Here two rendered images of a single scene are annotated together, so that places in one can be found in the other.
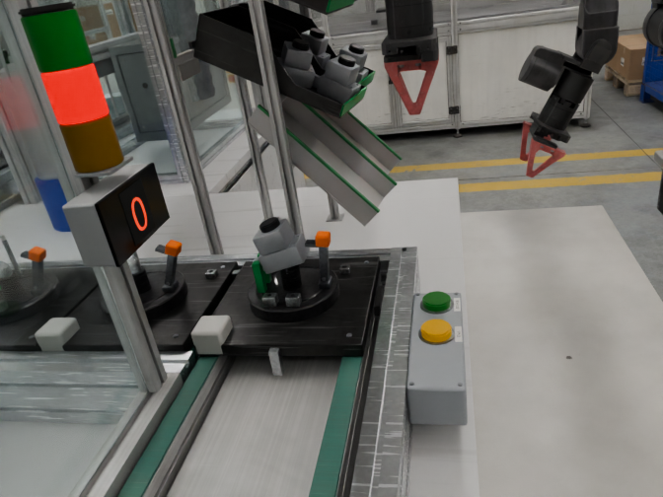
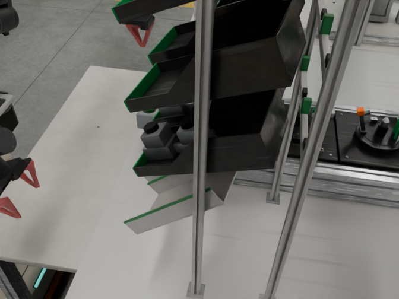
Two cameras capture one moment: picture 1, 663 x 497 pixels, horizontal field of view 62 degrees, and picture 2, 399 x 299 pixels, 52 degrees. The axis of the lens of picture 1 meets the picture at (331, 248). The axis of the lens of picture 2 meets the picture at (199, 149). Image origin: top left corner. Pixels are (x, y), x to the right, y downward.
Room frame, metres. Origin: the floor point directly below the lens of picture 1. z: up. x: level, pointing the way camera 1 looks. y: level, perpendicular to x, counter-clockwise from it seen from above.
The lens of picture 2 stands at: (1.73, -0.07, 1.78)
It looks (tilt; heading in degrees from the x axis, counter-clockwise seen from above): 43 degrees down; 175
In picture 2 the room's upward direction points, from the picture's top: 2 degrees clockwise
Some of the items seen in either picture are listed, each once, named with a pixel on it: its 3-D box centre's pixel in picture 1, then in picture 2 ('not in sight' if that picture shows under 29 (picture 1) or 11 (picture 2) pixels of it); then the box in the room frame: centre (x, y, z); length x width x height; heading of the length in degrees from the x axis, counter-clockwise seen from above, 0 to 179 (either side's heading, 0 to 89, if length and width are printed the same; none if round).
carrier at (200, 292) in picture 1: (137, 277); (298, 117); (0.79, 0.32, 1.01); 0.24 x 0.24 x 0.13; 76
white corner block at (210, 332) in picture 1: (212, 334); not in sight; (0.66, 0.19, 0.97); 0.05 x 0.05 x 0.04; 76
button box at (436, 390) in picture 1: (437, 351); (154, 103); (0.60, -0.12, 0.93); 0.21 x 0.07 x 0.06; 166
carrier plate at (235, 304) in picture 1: (295, 301); not in sight; (0.73, 0.07, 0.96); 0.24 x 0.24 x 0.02; 76
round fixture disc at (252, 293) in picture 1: (293, 291); not in sight; (0.73, 0.07, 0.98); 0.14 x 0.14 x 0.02
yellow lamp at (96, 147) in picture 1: (92, 142); not in sight; (0.58, 0.23, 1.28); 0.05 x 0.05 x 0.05
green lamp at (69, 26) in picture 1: (57, 40); not in sight; (0.58, 0.23, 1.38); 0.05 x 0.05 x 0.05
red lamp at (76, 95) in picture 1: (75, 93); not in sight; (0.58, 0.23, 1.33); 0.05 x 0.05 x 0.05
